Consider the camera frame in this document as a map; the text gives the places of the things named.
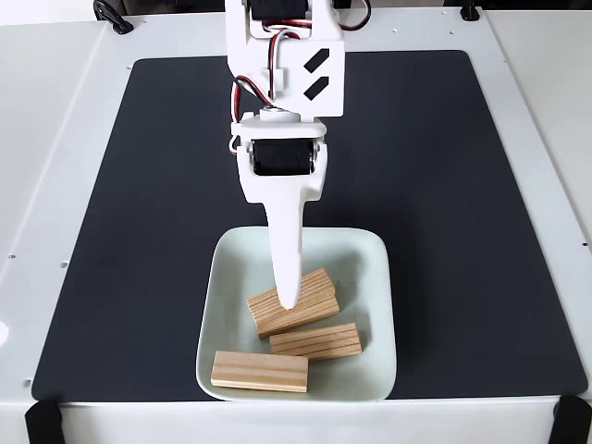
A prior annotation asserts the black rubber mat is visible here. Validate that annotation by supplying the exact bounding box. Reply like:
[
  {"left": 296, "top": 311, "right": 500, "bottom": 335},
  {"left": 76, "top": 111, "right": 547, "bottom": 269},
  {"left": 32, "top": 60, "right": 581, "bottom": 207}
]
[{"left": 31, "top": 49, "right": 588, "bottom": 402}]

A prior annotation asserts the pale green square plate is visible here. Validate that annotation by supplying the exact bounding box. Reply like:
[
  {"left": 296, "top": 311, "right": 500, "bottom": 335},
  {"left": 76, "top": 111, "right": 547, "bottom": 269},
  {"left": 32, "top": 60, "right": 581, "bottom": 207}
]
[{"left": 194, "top": 225, "right": 398, "bottom": 403}]

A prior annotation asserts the wooden block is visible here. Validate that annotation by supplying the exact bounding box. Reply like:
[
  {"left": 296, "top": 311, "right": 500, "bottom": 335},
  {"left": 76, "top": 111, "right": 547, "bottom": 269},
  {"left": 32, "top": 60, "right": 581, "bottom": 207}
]
[
  {"left": 211, "top": 350, "right": 310, "bottom": 394},
  {"left": 245, "top": 267, "right": 337, "bottom": 326},
  {"left": 268, "top": 322, "right": 363, "bottom": 362},
  {"left": 254, "top": 291, "right": 342, "bottom": 339}
]

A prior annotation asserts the red black white cable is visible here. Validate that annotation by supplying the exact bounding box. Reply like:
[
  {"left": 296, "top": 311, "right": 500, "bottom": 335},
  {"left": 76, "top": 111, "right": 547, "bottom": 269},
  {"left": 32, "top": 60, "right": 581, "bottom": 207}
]
[{"left": 228, "top": 0, "right": 372, "bottom": 158}]

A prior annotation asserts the black corner bracket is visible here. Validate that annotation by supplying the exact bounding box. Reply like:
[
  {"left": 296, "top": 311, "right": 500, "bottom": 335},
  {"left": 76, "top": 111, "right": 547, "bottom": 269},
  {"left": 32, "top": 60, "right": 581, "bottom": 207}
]
[
  {"left": 549, "top": 394, "right": 592, "bottom": 444},
  {"left": 23, "top": 398, "right": 64, "bottom": 444}
]

